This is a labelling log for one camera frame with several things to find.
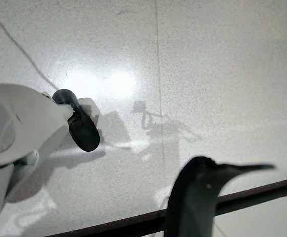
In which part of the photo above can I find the white cabinet door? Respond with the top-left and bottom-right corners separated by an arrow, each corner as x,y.
211,196 -> 287,237

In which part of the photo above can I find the white robot leg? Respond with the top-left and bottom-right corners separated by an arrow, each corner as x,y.
0,83 -> 75,237

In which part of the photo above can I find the black cabinet toe kick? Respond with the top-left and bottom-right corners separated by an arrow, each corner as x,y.
44,175 -> 287,237

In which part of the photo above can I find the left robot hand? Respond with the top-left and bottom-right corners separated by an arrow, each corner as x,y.
163,156 -> 275,237

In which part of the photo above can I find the thin grey cable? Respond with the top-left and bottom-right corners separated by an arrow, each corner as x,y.
0,4 -> 58,91

